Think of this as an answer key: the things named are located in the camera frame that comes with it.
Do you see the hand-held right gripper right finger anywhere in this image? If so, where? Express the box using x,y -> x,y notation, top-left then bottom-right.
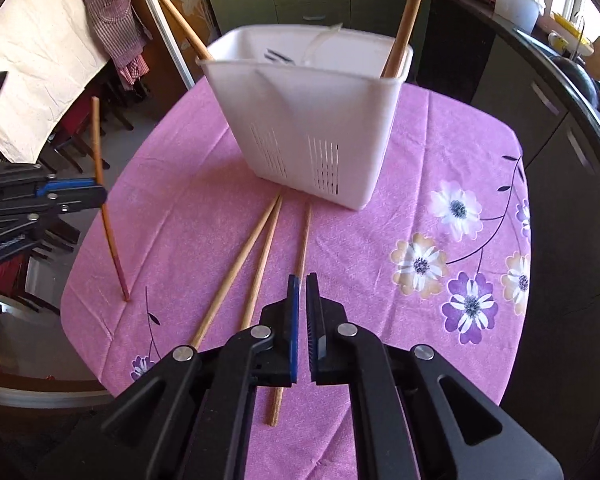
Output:
307,274 -> 563,480

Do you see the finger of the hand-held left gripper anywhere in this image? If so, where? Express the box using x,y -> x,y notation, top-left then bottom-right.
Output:
27,186 -> 108,221
36,177 -> 97,198

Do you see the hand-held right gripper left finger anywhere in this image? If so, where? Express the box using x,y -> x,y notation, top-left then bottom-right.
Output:
45,275 -> 301,480

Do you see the wooden chopstick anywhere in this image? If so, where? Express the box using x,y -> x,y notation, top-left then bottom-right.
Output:
91,96 -> 131,303
192,194 -> 284,351
144,0 -> 214,61
237,197 -> 284,333
381,0 -> 428,78
266,202 -> 315,428
387,0 -> 434,80

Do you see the white plastic utensil holder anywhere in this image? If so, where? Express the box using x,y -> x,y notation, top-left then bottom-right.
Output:
196,24 -> 415,211

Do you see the clear plastic spoon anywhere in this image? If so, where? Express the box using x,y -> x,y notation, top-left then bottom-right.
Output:
302,24 -> 342,67

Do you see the dark red chair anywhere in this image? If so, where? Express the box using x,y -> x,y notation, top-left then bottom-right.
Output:
45,70 -> 136,171

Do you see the purple floral tablecloth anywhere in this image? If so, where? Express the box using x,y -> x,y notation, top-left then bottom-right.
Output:
60,72 -> 533,480

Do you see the white hanging cloth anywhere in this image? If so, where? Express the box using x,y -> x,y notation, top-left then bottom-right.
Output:
0,0 -> 113,148

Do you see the red checked apron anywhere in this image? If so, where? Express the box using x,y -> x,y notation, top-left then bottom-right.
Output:
75,0 -> 153,91

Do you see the glass sliding door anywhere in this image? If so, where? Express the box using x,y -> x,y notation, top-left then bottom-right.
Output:
130,0 -> 197,92

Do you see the dark kitchen countertop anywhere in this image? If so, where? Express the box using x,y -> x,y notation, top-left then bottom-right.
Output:
205,0 -> 600,171

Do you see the white lidded bucket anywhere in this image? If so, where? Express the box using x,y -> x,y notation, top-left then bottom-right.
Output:
495,0 -> 546,36

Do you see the yellow tray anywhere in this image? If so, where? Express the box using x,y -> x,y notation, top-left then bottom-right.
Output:
550,12 -> 587,41

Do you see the black wok with handle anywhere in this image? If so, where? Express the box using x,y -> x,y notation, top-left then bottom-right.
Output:
550,55 -> 600,111

